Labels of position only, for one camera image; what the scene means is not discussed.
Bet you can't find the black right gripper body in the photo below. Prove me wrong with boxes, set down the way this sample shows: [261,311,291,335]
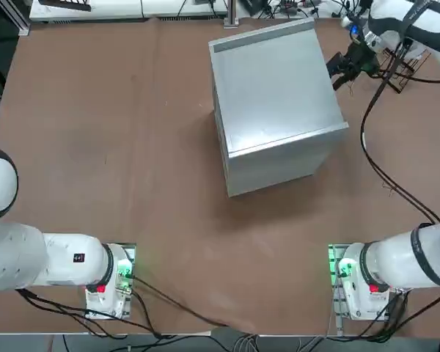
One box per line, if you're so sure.
[346,40,381,74]

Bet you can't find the gray drawer cabinet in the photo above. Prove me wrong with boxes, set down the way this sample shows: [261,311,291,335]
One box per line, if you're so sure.
[208,17,350,199]

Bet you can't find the red black power strip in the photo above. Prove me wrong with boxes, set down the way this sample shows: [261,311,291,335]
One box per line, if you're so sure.
[276,0,316,16]

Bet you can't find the black wire cup holder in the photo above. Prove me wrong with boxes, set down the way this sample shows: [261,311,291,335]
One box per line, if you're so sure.
[378,45,433,95]

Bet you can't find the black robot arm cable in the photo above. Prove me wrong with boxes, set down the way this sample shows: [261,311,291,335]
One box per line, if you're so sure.
[359,34,440,225]

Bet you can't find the aluminium camera post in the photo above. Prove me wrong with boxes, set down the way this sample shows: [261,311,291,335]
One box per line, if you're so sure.
[222,0,240,28]

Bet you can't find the black cable on table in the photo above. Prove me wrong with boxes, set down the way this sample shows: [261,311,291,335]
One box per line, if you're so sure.
[131,276,231,328]

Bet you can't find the aluminium frame post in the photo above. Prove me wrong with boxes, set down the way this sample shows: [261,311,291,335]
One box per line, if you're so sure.
[0,0,33,37]

